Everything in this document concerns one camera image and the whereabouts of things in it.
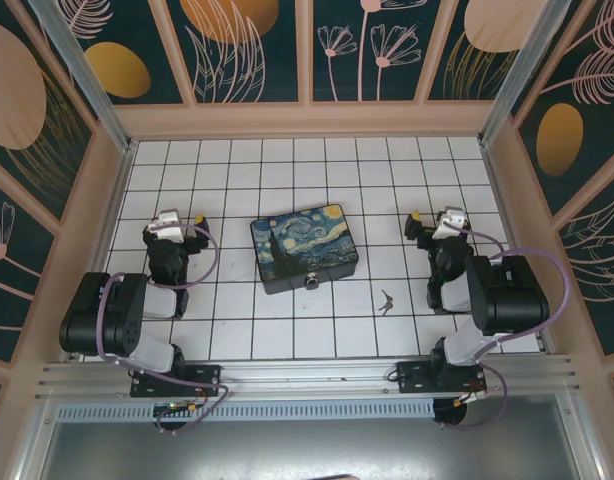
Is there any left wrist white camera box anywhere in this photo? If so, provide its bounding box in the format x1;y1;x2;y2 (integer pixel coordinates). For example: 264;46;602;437
149;208;188;241

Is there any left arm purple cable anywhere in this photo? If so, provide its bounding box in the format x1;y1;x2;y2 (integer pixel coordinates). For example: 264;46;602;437
95;223;231;435

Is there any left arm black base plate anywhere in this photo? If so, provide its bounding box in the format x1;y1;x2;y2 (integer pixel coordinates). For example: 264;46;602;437
130;363;222;399

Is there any black round cable port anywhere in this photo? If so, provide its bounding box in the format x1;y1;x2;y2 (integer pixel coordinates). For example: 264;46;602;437
154;414;188;433
433;398;469;430

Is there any aluminium extrusion rail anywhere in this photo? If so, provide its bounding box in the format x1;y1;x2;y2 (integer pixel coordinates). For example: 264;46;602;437
36;354;576;402

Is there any grey metal sheet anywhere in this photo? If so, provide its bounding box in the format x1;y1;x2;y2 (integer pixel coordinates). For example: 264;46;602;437
34;419;591;480

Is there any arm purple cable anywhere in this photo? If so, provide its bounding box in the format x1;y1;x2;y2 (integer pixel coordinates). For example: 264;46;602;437
95;223;231;435
439;222;572;432

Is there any grey slotted cable duct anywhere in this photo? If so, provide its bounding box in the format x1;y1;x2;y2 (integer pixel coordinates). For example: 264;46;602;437
54;397;436;422

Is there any aluminium corner post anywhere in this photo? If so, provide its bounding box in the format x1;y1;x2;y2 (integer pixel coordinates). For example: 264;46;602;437
26;0;138;154
479;0;561;146

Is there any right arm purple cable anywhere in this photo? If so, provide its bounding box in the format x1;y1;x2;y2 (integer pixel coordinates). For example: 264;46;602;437
439;222;572;432

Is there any starry night print tin box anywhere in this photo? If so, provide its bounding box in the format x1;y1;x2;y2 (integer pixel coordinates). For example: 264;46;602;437
249;202;361;296

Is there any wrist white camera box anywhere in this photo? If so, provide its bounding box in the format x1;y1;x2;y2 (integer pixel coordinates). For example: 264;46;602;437
149;208;188;241
433;206;469;241

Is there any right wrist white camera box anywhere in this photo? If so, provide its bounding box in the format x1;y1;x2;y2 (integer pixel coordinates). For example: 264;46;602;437
433;206;469;241

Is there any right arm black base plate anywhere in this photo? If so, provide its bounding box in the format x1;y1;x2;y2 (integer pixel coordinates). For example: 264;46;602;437
395;360;488;396

